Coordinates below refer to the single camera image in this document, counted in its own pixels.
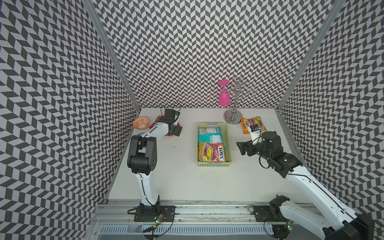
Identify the aluminium front rail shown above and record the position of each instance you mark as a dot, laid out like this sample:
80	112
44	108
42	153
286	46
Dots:
114	220

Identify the orange fox's candy bag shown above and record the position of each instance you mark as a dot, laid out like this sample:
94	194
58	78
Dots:
212	152
252	121

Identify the teal mint candy bag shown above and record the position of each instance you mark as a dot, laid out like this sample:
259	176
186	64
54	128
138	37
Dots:
211	135

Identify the pink plastic wine glass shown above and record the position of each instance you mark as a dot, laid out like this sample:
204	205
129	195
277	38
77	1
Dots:
224	97

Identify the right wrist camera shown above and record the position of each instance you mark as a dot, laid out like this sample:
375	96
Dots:
255	132

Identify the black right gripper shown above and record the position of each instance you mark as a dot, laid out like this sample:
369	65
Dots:
243	149

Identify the aluminium frame post left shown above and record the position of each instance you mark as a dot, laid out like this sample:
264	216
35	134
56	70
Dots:
95	19

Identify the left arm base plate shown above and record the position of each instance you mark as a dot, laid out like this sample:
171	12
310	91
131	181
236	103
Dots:
148	214

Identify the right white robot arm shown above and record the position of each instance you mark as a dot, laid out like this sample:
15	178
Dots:
336	220

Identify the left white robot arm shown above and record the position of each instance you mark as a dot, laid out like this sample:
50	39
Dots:
143	157

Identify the aluminium frame post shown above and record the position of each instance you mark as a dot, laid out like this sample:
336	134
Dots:
323	31
95	19

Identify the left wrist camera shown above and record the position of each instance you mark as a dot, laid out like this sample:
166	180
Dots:
176	115

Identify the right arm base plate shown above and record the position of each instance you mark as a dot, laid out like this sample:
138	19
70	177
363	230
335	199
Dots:
268	214

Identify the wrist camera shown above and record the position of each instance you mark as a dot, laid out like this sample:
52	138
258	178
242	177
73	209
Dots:
255	132
176	115

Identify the aluminium frame post right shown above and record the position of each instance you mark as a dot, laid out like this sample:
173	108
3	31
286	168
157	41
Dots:
323	31

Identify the chrome glass holder stand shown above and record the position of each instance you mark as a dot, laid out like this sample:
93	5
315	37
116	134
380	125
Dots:
233	115

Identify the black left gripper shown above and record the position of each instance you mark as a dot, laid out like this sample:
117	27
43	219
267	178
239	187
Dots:
176	131

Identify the green perforated plastic basket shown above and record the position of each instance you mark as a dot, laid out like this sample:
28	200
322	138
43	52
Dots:
227	144

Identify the orange patterned small bowl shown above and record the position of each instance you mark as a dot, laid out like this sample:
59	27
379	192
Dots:
141	123

